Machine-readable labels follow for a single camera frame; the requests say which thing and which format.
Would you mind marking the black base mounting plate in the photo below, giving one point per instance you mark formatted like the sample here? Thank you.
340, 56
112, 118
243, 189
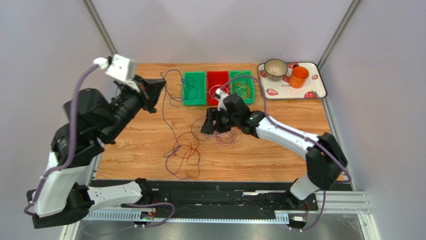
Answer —
219, 200

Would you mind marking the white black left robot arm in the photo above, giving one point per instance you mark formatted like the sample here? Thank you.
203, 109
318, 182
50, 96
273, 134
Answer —
60, 199

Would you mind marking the aluminium frame rail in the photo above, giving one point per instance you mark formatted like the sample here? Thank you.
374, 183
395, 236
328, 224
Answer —
341, 215

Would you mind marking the aluminium corner post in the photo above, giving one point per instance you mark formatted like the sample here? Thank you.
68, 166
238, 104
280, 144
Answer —
339, 32
103, 32

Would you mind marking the green plastic bin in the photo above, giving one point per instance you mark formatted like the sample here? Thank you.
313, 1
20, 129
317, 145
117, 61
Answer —
243, 86
194, 88

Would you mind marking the red plastic bin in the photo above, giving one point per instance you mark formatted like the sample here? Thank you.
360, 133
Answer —
215, 80

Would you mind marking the right aluminium corner post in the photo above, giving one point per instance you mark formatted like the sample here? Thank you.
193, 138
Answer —
339, 32

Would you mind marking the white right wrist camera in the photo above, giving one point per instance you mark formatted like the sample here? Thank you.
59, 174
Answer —
220, 96

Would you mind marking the beige ceramic bowl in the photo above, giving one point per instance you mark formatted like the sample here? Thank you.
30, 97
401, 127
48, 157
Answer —
275, 69

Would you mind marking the right green plastic bin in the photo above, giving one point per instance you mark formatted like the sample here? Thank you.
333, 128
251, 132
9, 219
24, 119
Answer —
243, 86

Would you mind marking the left green plastic bin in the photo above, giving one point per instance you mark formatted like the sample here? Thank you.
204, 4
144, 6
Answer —
194, 88

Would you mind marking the left aluminium corner post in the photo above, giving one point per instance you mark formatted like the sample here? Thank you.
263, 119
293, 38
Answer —
103, 32

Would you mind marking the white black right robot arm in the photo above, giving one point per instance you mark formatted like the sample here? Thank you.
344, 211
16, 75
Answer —
325, 160

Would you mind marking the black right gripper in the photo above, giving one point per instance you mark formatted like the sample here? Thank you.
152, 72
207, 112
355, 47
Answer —
217, 121

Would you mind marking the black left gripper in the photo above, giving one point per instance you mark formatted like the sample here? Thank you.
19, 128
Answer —
150, 90

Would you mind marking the orange plastic cup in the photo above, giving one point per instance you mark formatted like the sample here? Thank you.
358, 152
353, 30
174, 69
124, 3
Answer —
298, 77

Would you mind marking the strawberry pattern tray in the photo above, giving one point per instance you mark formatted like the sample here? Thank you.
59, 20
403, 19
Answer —
313, 88

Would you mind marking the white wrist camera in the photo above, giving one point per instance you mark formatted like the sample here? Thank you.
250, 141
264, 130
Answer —
125, 75
220, 96

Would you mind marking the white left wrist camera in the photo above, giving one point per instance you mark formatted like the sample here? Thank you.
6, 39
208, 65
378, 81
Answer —
125, 75

